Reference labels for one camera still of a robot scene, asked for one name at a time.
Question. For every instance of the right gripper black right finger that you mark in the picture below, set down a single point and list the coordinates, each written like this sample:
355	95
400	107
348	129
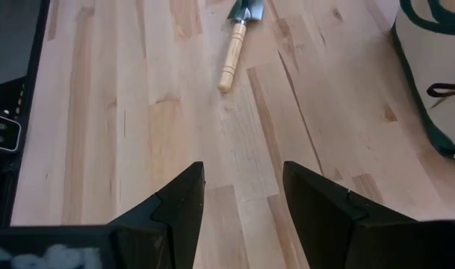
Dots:
324	224

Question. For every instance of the black aluminium table frame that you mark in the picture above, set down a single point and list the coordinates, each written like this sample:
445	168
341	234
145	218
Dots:
38	37

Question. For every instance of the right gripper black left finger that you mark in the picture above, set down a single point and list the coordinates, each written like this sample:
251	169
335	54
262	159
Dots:
171	224

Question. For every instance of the black table-level camera box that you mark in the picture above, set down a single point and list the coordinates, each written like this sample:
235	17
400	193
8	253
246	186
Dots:
3	132

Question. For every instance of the beige gardening bag green trim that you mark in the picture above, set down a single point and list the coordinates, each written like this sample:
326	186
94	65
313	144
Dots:
429	56

